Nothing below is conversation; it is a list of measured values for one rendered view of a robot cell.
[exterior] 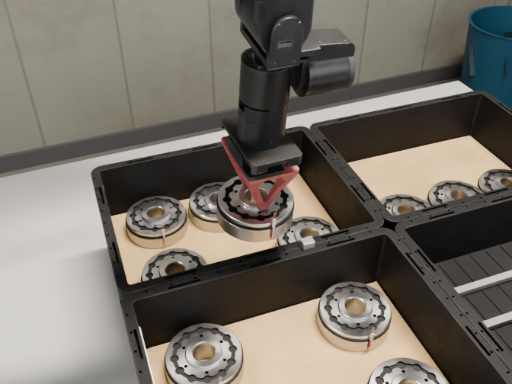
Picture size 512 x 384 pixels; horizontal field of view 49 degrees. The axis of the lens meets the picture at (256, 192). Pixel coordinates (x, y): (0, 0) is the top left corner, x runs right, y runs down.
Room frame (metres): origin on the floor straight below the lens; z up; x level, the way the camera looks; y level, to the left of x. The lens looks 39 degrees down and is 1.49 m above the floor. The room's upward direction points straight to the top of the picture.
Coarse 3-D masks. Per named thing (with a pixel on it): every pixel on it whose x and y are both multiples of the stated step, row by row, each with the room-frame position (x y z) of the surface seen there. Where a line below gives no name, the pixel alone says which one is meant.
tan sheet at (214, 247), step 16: (304, 192) 0.82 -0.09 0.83; (304, 208) 0.78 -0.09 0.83; (320, 208) 0.78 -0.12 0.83; (192, 224) 0.73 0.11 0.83; (128, 240) 0.69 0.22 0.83; (192, 240) 0.69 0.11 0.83; (208, 240) 0.69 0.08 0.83; (224, 240) 0.69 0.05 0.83; (240, 240) 0.69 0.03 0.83; (272, 240) 0.69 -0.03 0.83; (128, 256) 0.66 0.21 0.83; (144, 256) 0.66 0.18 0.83; (208, 256) 0.66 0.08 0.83; (224, 256) 0.66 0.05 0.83; (128, 272) 0.62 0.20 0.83
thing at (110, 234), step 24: (216, 144) 0.84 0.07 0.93; (312, 144) 0.84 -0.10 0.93; (96, 168) 0.76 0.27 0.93; (120, 168) 0.77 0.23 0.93; (336, 168) 0.76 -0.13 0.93; (96, 192) 0.70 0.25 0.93; (360, 192) 0.70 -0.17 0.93; (120, 264) 0.54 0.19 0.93; (216, 264) 0.54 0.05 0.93; (120, 288) 0.50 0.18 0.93; (144, 288) 0.50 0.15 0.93
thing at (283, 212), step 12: (240, 180) 0.61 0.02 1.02; (276, 180) 0.62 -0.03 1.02; (228, 192) 0.59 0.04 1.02; (288, 192) 0.59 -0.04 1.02; (228, 204) 0.56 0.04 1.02; (240, 204) 0.56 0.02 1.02; (276, 204) 0.57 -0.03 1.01; (288, 204) 0.57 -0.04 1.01; (228, 216) 0.54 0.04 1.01; (240, 216) 0.54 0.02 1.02; (252, 216) 0.54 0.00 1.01; (264, 216) 0.54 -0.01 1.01; (276, 216) 0.55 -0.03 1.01
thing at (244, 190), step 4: (244, 188) 0.59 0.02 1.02; (260, 188) 0.59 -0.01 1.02; (264, 188) 0.59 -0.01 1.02; (268, 188) 0.59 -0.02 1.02; (240, 192) 0.58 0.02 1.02; (244, 192) 0.58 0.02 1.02; (248, 192) 0.59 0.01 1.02; (264, 192) 0.59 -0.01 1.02; (268, 192) 0.58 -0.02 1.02; (240, 196) 0.57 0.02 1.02; (244, 196) 0.57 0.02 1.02; (240, 200) 0.57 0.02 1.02; (244, 200) 0.56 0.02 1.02; (248, 200) 0.57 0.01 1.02; (244, 204) 0.56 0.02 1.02; (248, 204) 0.56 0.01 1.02; (252, 204) 0.56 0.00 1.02; (248, 208) 0.56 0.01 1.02; (252, 208) 0.55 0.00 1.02; (256, 208) 0.55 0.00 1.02
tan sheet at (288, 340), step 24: (288, 312) 0.54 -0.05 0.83; (312, 312) 0.54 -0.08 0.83; (240, 336) 0.50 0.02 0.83; (264, 336) 0.50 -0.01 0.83; (288, 336) 0.50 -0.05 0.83; (312, 336) 0.50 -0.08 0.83; (408, 336) 0.50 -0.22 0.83; (264, 360) 0.46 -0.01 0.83; (288, 360) 0.46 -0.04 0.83; (312, 360) 0.46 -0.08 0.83; (336, 360) 0.46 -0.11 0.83; (360, 360) 0.46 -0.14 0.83; (384, 360) 0.46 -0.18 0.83; (432, 360) 0.46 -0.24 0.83
